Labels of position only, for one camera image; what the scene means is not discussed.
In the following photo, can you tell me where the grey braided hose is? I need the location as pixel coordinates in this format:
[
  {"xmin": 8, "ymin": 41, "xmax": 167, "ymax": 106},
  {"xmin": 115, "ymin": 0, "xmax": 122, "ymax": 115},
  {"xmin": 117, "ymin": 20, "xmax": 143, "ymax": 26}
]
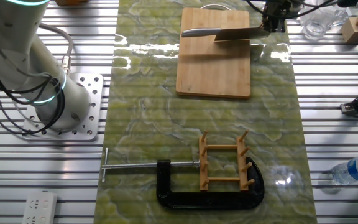
[{"xmin": 37, "ymin": 22, "xmax": 75, "ymax": 76}]

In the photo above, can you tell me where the plastic water bottle blue cap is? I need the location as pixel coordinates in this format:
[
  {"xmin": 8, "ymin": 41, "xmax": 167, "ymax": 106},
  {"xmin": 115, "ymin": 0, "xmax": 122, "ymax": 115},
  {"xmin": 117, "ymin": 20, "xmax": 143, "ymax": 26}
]
[{"xmin": 330, "ymin": 154, "xmax": 358, "ymax": 186}]

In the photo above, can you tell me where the white power strip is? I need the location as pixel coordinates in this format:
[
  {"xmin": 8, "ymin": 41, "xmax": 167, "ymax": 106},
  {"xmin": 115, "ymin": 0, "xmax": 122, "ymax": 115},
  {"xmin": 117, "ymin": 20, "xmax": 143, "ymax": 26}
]
[{"xmin": 21, "ymin": 190, "xmax": 58, "ymax": 224}]

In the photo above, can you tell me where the light wooden block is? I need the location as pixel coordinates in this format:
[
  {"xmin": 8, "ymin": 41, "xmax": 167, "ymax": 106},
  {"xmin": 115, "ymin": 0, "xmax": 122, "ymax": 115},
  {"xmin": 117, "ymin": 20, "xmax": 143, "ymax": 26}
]
[{"xmin": 340, "ymin": 17, "xmax": 358, "ymax": 45}]

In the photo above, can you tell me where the black base cable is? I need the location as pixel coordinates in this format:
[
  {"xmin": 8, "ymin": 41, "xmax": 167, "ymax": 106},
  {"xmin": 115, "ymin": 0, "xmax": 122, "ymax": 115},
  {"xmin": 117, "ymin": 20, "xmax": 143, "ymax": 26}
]
[{"xmin": 0, "ymin": 29, "xmax": 67, "ymax": 137}]

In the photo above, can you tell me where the green marble pattern mat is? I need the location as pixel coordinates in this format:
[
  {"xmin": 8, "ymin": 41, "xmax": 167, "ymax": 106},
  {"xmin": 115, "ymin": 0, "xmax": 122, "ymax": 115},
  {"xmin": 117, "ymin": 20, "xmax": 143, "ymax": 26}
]
[{"xmin": 93, "ymin": 0, "xmax": 318, "ymax": 224}]

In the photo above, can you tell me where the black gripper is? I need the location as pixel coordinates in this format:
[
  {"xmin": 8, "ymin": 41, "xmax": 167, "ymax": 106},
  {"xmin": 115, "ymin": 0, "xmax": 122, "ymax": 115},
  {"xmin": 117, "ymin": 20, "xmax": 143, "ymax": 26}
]
[{"xmin": 260, "ymin": 0, "xmax": 287, "ymax": 34}]

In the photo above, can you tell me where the black C-clamp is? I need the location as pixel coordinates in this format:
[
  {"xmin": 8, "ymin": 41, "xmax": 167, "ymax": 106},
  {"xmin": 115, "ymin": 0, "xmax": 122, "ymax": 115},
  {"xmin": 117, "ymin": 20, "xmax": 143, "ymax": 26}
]
[{"xmin": 101, "ymin": 147, "xmax": 265, "ymax": 210}]

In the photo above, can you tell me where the bamboo cutting board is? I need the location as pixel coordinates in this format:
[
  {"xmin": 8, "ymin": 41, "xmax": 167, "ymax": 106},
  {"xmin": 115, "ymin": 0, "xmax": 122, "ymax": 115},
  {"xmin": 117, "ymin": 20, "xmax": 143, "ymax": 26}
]
[{"xmin": 175, "ymin": 3, "xmax": 252, "ymax": 100}]

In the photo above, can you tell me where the steel cleaver knife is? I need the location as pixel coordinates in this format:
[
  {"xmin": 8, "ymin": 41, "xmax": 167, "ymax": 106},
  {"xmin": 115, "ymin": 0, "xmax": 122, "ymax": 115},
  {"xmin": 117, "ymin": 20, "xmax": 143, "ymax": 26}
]
[{"xmin": 181, "ymin": 26, "xmax": 272, "ymax": 42}]

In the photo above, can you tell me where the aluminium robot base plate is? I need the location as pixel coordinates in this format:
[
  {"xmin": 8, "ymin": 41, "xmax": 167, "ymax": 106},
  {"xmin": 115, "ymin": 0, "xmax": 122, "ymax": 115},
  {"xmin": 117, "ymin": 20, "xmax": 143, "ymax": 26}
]
[{"xmin": 22, "ymin": 73, "xmax": 104, "ymax": 142}]

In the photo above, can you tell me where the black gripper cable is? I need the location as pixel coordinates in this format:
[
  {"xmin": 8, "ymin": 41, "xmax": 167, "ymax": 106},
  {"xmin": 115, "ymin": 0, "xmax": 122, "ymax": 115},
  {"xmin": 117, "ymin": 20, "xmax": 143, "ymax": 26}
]
[{"xmin": 245, "ymin": 0, "xmax": 338, "ymax": 20}]

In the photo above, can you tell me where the wooden peg knife rack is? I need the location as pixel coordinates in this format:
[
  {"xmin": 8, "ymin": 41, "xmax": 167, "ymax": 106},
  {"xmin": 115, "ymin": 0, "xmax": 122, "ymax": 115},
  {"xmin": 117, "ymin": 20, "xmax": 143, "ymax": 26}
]
[{"xmin": 198, "ymin": 129, "xmax": 256, "ymax": 192}]

